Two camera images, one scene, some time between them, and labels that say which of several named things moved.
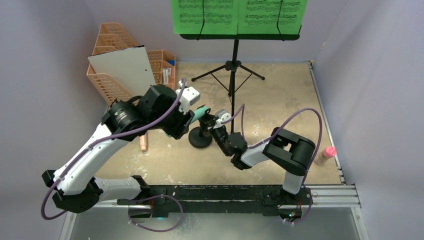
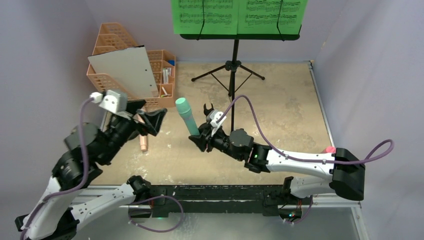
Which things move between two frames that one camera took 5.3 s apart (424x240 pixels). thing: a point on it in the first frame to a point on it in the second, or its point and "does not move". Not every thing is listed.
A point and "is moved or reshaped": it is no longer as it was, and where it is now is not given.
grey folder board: [129, 67] does not move
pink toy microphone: [143, 140] does not move
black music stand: [234, 65] does not move
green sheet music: [205, 17] does not move
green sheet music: [260, 17] does not move
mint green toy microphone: [199, 112] is moved or reshaped
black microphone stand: [198, 138] is moved or reshaped
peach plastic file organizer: [112, 36] does not move
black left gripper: [181, 125] to [153, 119]
